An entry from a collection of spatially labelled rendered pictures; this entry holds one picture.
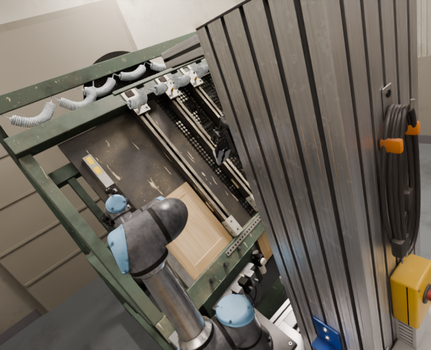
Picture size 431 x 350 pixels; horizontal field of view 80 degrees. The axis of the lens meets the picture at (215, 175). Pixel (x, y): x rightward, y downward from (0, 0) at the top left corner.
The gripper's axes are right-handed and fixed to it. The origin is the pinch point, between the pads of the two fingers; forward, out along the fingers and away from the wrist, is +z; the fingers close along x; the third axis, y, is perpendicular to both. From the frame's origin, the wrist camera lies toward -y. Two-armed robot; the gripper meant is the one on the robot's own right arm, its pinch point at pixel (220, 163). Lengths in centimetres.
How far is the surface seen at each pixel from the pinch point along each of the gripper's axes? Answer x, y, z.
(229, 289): -13, -25, 79
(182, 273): 13, -9, 70
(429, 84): -320, 61, -17
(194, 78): -33, 98, -1
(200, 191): -12, 27, 45
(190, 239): 2, 6, 63
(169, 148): -1, 58, 31
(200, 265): 0, -8, 71
